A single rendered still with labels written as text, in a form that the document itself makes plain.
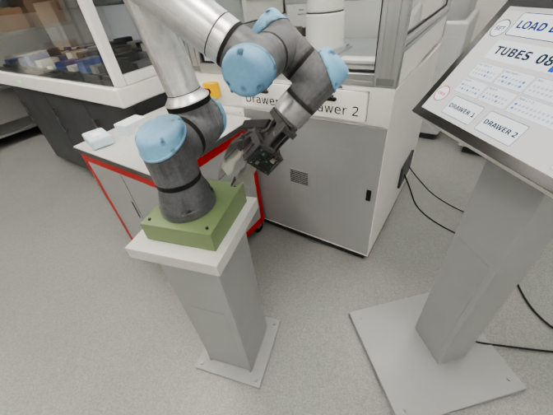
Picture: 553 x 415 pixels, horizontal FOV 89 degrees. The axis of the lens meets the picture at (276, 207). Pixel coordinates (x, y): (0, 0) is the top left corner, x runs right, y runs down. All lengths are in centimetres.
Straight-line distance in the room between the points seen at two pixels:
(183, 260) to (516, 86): 83
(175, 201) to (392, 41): 84
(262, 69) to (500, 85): 54
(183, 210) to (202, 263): 14
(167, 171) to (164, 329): 105
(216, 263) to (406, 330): 99
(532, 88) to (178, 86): 74
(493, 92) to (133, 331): 165
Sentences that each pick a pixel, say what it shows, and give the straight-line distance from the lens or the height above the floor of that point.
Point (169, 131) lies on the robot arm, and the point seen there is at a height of 105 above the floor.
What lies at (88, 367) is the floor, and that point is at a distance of 170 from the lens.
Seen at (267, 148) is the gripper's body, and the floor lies 101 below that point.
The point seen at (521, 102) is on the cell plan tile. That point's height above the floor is 105.
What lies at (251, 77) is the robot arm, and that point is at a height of 117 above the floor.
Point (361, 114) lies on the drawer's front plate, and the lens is 119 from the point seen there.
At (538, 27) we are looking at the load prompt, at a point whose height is 115.
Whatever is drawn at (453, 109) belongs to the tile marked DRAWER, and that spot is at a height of 100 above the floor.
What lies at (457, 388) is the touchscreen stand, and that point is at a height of 4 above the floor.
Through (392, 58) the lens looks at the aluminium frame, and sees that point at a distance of 113.
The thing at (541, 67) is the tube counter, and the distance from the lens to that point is 81.
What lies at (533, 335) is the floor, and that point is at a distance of 173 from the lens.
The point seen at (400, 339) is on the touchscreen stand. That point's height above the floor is 4.
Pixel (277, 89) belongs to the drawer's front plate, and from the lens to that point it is 132.
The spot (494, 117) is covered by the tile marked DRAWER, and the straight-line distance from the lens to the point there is 78.
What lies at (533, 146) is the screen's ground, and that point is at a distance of 71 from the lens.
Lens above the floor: 128
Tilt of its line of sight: 39 degrees down
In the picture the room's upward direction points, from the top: 7 degrees counter-clockwise
